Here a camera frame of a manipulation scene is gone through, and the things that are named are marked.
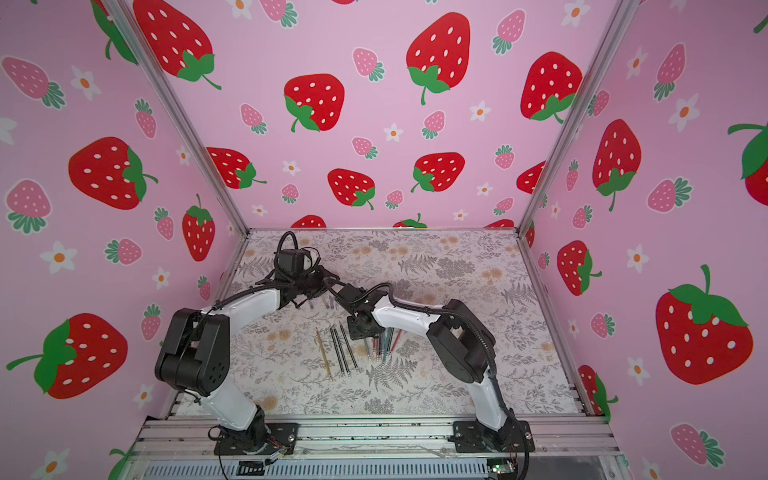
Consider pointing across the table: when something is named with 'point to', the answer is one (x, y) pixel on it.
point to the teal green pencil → (387, 343)
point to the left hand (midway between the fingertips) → (341, 277)
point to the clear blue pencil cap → (312, 304)
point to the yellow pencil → (322, 348)
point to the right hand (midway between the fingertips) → (354, 335)
